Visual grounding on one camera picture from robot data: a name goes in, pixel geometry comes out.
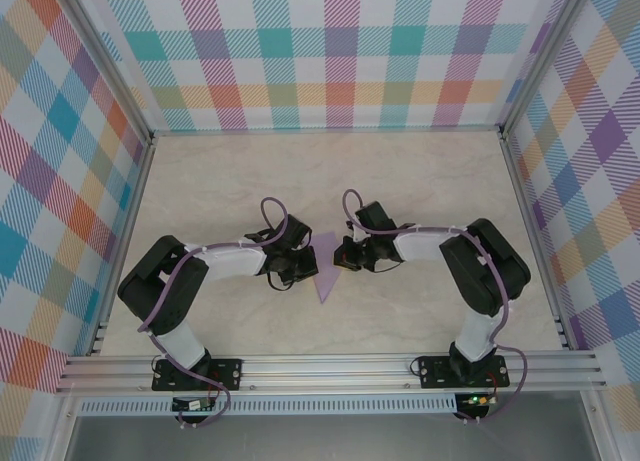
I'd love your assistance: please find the purple paper sheet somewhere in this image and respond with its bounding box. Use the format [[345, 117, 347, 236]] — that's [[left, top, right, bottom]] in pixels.
[[310, 229, 346, 306]]

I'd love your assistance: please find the grey metal sheet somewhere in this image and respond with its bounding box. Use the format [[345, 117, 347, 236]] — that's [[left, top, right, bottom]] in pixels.
[[64, 413, 601, 461]]

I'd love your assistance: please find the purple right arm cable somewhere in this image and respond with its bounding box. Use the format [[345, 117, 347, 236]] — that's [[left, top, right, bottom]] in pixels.
[[341, 188, 529, 425]]

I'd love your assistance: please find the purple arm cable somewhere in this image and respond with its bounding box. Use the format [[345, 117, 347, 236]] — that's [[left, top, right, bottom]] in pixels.
[[135, 196, 301, 429], [341, 188, 529, 425]]

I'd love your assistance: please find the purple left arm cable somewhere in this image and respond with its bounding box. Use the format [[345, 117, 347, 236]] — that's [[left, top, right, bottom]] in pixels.
[[135, 196, 301, 429]]

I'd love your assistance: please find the aluminium mounting rail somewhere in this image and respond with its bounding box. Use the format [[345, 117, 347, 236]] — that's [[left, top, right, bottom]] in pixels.
[[54, 350, 609, 395]]

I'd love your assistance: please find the thin aluminium table edge rail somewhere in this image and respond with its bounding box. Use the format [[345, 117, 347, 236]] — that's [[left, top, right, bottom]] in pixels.
[[149, 124, 506, 137]]

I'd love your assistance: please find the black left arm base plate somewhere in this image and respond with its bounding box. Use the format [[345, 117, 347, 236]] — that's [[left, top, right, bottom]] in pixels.
[[151, 358, 244, 392]]

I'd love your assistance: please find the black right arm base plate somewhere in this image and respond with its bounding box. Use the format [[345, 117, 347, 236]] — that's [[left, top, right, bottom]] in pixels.
[[417, 355, 510, 390]]

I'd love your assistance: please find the white slotted cable duct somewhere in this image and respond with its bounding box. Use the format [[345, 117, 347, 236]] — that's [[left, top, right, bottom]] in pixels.
[[77, 393, 459, 416]]

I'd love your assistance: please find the black round cable mount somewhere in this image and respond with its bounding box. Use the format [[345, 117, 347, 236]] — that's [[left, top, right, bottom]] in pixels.
[[174, 411, 211, 429]]

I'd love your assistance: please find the aluminium frame post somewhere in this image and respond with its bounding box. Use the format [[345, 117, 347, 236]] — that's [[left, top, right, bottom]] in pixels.
[[497, 0, 594, 142], [49, 0, 156, 147]]

